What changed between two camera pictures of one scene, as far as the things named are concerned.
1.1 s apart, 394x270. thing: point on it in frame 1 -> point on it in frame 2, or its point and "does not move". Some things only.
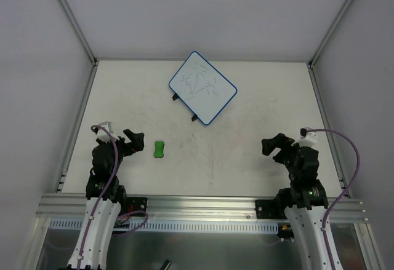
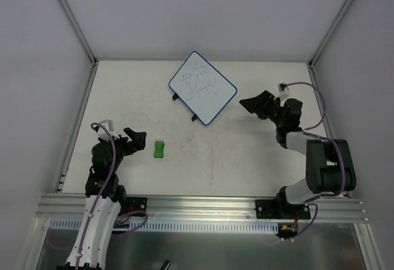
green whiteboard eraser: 159,149 does not move
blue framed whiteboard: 202,87 does not move
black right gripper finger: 282,138 -> 266,95
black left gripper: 124,144 does not move
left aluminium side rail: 61,183 does not move
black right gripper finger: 269,144 -> 256,104
